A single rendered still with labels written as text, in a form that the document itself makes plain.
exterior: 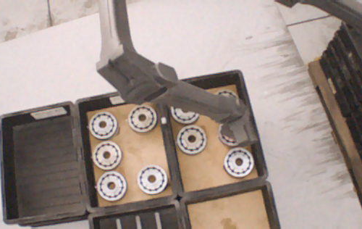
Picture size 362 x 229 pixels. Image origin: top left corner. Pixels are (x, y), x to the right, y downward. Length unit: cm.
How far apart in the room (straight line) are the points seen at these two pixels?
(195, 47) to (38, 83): 70
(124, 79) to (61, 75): 95
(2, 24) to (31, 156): 160
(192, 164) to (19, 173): 64
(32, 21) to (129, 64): 213
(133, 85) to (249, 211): 72
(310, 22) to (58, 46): 169
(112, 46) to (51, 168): 77
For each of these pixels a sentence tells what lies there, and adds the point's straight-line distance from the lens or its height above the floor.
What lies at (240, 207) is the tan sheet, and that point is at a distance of 133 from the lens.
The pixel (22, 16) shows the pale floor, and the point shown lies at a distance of 289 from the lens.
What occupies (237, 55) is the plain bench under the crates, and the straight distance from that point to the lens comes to 165.
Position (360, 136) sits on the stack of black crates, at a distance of 217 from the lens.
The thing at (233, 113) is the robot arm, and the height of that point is 115.
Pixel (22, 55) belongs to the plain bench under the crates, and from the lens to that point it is 182.
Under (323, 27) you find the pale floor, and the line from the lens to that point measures 271.
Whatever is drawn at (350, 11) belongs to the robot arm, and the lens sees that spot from 92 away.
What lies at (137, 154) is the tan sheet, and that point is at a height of 83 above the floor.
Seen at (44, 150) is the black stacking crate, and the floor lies 83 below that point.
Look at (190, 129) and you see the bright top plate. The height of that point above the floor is 86.
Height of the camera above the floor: 215
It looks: 70 degrees down
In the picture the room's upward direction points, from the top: 3 degrees counter-clockwise
